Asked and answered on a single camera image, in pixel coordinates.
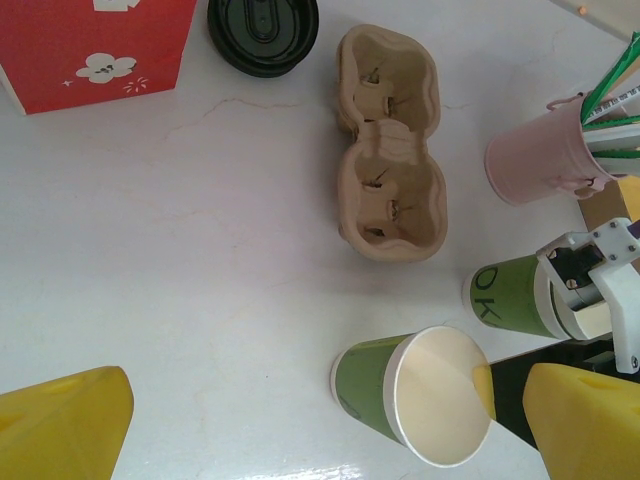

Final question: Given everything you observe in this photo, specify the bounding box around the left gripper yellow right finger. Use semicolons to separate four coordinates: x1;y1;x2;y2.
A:
523;362;640;480

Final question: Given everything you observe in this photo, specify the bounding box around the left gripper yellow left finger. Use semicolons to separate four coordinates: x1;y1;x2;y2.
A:
0;366;135;480

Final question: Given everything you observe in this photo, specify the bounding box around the green paper cup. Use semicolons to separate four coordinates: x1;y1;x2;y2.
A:
329;325;494;469
544;277;614;342
462;253;564;341

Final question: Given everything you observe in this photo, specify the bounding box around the yellow paper napkin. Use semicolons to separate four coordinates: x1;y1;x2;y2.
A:
577;175;640;229

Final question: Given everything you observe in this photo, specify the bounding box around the brown pulp cup carrier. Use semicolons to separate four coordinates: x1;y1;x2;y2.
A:
333;29;448;265
333;24;448;265

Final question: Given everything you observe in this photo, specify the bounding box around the red floral paper bag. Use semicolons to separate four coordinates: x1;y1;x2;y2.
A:
0;0;197;117

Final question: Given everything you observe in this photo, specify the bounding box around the pink metal bucket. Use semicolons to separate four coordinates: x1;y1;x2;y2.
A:
483;93;632;208

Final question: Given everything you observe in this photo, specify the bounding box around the green striped wrapped straw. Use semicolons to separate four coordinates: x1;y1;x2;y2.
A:
597;147;640;176
579;30;640;119

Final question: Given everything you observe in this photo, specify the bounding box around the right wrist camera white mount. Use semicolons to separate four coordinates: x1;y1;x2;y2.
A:
535;217;640;375

